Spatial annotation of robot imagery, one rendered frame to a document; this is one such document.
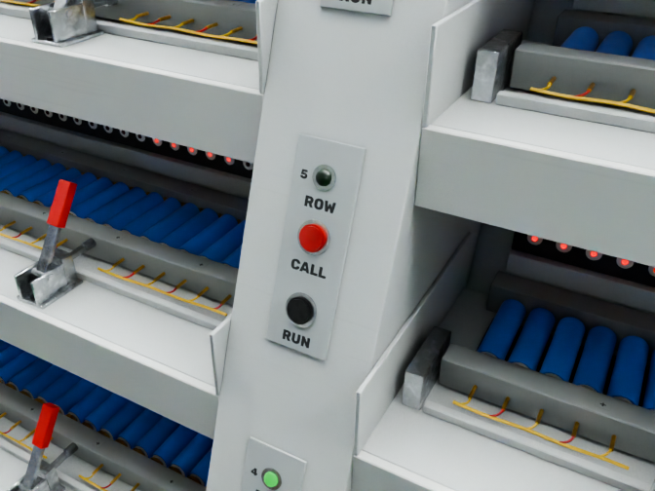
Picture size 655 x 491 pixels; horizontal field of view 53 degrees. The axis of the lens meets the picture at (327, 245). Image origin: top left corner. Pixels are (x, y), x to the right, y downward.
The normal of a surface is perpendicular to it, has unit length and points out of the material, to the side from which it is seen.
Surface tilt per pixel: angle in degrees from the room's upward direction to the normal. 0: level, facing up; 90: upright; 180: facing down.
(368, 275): 90
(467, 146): 110
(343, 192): 90
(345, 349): 90
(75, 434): 20
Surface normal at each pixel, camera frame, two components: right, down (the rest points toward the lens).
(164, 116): -0.47, 0.47
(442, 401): 0.01, -0.84
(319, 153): -0.44, 0.15
